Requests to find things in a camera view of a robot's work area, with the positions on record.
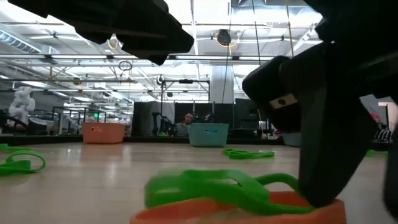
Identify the light teal plastic basket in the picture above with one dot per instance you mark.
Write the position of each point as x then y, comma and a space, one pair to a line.
199, 138

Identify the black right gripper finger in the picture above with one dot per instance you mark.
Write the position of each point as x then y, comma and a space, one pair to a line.
329, 140
392, 174

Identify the black partition wall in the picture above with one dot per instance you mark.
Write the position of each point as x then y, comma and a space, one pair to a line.
183, 115

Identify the black equipment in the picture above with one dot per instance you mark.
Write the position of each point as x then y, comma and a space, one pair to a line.
37, 128

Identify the green exit sign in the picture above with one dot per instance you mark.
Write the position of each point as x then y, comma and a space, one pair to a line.
96, 115

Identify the white round pillar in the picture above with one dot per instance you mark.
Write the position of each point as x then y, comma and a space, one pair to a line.
221, 84

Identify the orange rubber band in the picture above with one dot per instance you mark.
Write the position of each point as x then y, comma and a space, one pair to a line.
186, 214

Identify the green rubber band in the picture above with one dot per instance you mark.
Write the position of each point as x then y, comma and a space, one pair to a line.
280, 178
230, 151
252, 154
12, 148
15, 166
371, 153
202, 189

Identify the long ceiling light rail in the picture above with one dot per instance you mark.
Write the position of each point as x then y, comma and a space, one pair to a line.
77, 57

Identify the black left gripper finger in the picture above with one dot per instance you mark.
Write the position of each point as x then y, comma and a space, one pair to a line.
155, 28

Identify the white humanoid robot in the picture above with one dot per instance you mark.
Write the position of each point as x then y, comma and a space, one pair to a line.
21, 105

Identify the orange plastic basket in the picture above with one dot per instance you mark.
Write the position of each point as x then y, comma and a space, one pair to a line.
104, 132

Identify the black distant robot arms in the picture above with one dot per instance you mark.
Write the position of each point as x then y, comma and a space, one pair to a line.
161, 124

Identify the black camera rig frame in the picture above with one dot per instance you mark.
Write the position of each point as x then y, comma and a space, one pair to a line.
186, 81

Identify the black perforated computer case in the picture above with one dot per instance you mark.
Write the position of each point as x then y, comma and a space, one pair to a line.
245, 112

